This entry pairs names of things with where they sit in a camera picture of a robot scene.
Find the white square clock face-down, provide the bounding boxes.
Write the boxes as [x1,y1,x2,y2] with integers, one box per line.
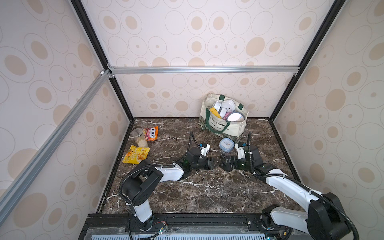
[221,100,236,113]

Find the blue square clock white face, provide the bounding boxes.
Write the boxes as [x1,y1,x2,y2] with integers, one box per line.
[219,138,235,153]

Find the small white round clock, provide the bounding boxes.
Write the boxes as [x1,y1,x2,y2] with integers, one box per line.
[213,101,222,112]

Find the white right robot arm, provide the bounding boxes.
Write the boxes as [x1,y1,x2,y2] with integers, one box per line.
[222,143,360,240]

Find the blue round clock beige face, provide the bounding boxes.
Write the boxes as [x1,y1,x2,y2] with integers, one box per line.
[227,112,245,122]

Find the canvas tote bag green handles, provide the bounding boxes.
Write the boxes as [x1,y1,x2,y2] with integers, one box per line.
[200,94,249,140]

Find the orange Fox's candy bag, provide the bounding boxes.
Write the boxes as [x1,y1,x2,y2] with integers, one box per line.
[144,127,159,141]

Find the yellow chips snack bag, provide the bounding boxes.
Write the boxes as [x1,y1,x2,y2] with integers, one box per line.
[122,145,150,165]

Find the pink twin-bell alarm clock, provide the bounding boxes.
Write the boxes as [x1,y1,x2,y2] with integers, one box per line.
[223,112,232,120]

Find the black right frame post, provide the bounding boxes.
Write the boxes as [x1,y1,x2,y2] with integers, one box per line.
[270,0,347,122]

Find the aluminium horizontal back rail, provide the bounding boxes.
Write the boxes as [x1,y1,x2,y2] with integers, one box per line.
[110,66,300,75]

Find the yellow rectangular alarm clock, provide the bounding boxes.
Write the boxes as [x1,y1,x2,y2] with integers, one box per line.
[210,107,222,119]

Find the aluminium left side rail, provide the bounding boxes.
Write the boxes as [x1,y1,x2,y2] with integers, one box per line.
[1,70,111,224]

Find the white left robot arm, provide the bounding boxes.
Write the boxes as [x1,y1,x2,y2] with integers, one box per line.
[119,144,214,224]

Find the small black round clock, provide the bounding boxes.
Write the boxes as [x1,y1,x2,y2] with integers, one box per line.
[220,155,236,172]

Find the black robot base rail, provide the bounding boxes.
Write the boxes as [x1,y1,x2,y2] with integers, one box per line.
[79,213,292,240]

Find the black vertical frame post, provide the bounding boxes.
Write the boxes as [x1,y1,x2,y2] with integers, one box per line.
[70,0,135,121]

